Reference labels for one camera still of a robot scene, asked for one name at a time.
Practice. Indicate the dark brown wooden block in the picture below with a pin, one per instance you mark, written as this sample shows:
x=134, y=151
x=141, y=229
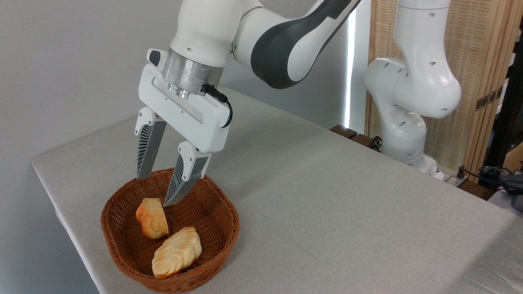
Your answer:
x=363, y=141
x=343, y=131

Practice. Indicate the dark metal screen hinge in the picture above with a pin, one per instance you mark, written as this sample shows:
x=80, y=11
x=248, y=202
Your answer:
x=489, y=99

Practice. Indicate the brown wicker basket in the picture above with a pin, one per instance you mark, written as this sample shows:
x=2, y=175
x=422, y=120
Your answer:
x=212, y=216

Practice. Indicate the grey tablecloth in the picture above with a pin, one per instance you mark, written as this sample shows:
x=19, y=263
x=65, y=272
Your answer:
x=367, y=245

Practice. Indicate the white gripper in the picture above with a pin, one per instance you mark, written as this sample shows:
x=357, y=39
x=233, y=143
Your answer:
x=192, y=122

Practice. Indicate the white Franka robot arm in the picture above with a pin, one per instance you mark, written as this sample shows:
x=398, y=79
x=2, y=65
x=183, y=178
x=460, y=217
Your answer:
x=286, y=45

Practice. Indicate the black metal stand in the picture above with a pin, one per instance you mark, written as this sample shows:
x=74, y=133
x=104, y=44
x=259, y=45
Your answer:
x=504, y=118

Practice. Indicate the small golden bread roll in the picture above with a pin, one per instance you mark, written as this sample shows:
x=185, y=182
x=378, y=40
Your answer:
x=153, y=218

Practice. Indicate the braided golden bread loaf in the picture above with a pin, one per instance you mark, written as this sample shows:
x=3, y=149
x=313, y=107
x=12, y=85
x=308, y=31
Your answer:
x=177, y=253

